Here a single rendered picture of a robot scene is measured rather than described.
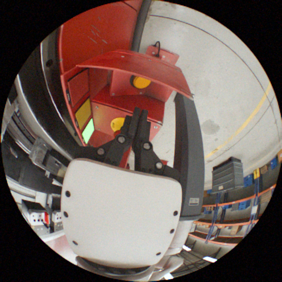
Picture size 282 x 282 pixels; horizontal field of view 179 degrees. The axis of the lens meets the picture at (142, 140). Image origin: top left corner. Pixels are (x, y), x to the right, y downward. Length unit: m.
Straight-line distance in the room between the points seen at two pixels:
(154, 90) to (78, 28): 0.27
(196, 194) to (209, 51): 1.01
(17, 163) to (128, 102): 0.95
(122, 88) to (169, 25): 0.81
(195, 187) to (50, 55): 0.65
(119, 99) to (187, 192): 0.44
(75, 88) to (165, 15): 0.91
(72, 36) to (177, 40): 0.78
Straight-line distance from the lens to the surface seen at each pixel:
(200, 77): 1.00
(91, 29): 0.33
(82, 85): 0.17
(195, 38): 0.95
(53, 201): 0.60
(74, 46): 0.28
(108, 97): 0.22
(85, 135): 0.24
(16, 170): 1.00
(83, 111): 0.20
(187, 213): 0.49
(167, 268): 0.65
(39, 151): 0.40
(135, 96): 0.24
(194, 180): 0.50
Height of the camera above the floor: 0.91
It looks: 32 degrees down
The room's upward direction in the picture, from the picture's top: 165 degrees counter-clockwise
